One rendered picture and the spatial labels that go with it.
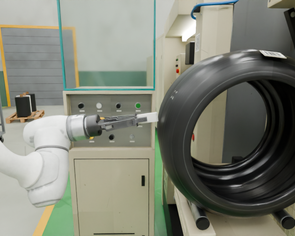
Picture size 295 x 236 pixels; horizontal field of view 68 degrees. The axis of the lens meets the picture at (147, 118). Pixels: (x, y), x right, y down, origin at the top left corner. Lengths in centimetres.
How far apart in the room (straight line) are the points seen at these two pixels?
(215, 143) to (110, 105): 67
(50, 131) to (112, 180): 81
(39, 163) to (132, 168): 84
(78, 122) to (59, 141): 8
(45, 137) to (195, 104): 47
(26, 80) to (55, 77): 109
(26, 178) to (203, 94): 53
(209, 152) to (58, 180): 69
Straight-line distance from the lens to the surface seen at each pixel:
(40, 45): 994
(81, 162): 147
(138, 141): 142
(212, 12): 105
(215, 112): 105
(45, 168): 69
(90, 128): 73
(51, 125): 77
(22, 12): 1031
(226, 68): 66
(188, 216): 89
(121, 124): 70
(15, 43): 1023
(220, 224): 98
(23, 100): 690
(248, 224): 102
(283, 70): 72
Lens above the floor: 138
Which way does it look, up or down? 12 degrees down
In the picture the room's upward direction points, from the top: straight up
